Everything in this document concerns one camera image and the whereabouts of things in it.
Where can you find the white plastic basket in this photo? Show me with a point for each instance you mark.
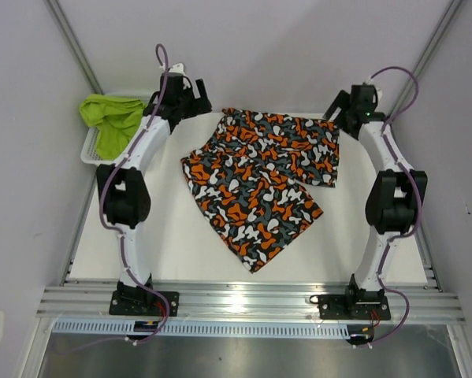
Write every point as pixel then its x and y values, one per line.
pixel 91 151

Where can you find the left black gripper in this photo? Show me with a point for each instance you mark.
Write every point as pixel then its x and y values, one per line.
pixel 203 105

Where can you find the green shorts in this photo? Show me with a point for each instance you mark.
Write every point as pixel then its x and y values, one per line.
pixel 111 128

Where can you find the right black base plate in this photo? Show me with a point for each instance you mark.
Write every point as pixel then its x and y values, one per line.
pixel 345 307

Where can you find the aluminium mounting rail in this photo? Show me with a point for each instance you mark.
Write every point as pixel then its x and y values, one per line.
pixel 246 302

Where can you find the left aluminium frame post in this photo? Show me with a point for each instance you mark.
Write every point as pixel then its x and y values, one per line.
pixel 72 42

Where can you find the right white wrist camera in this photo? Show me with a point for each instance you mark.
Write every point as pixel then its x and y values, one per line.
pixel 370 81

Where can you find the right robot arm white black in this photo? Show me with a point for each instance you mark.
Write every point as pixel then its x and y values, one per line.
pixel 393 208

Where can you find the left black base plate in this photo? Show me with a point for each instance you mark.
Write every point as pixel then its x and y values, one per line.
pixel 143 304

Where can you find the aluminium frame post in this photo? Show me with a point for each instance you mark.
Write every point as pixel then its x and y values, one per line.
pixel 443 26
pixel 72 42

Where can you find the right aluminium frame post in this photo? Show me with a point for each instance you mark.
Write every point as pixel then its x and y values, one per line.
pixel 443 26

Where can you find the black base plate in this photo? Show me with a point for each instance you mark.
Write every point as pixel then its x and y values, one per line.
pixel 143 304
pixel 345 307

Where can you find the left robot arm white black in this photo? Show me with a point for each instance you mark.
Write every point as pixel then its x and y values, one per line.
pixel 124 202

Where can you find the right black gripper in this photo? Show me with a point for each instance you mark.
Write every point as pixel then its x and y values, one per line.
pixel 340 101

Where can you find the slotted cable duct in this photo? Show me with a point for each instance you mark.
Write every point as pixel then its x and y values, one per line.
pixel 203 328

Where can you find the orange camouflage shorts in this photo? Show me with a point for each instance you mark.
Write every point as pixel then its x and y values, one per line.
pixel 249 179

